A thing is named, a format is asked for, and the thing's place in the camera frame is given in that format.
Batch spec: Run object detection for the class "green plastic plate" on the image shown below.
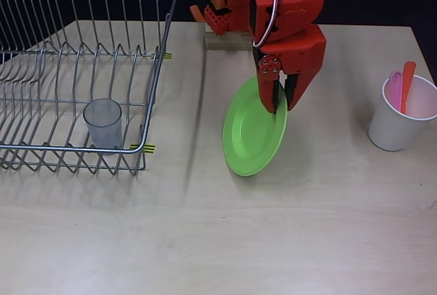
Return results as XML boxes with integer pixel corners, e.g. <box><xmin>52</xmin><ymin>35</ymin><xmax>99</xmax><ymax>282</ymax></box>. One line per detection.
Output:
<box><xmin>222</xmin><ymin>76</ymin><xmax>288</xmax><ymax>177</ymax></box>

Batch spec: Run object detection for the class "pink plastic fork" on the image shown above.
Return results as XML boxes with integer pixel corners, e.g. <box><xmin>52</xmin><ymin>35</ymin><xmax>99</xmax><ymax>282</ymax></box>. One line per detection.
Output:
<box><xmin>388</xmin><ymin>71</ymin><xmax>403</xmax><ymax>113</ymax></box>

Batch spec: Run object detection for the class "orange plastic knife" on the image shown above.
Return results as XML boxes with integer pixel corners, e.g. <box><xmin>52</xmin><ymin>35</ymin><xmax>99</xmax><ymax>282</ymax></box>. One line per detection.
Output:
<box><xmin>399</xmin><ymin>61</ymin><xmax>417</xmax><ymax>115</ymax></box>

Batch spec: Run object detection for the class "translucent grey plastic cup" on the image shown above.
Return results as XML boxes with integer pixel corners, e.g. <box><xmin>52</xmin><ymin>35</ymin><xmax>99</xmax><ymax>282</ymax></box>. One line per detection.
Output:
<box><xmin>83</xmin><ymin>98</ymin><xmax>123</xmax><ymax>156</ymax></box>

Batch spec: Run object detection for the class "wooden base block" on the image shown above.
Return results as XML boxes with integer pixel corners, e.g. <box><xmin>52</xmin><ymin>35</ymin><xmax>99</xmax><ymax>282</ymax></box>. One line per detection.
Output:
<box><xmin>204</xmin><ymin>23</ymin><xmax>255</xmax><ymax>50</ymax></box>

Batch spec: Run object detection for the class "white paper cup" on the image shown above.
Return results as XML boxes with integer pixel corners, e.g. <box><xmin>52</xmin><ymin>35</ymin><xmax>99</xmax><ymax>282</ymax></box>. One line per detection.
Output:
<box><xmin>367</xmin><ymin>74</ymin><xmax>437</xmax><ymax>152</ymax></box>

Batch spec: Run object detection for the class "long yellow black tape marker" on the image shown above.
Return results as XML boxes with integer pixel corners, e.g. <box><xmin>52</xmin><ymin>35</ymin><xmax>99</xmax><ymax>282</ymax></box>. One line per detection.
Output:
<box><xmin>129</xmin><ymin>143</ymin><xmax>157</xmax><ymax>154</ymax></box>

